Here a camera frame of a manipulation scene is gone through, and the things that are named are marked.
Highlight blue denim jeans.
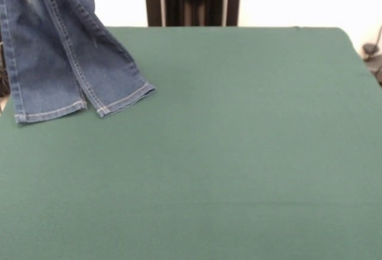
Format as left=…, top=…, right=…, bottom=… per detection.
left=0, top=0, right=157, bottom=125

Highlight dark green table cloth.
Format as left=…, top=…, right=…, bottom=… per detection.
left=0, top=26, right=382, bottom=260

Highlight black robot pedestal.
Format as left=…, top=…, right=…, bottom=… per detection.
left=138, top=0, right=247, bottom=27

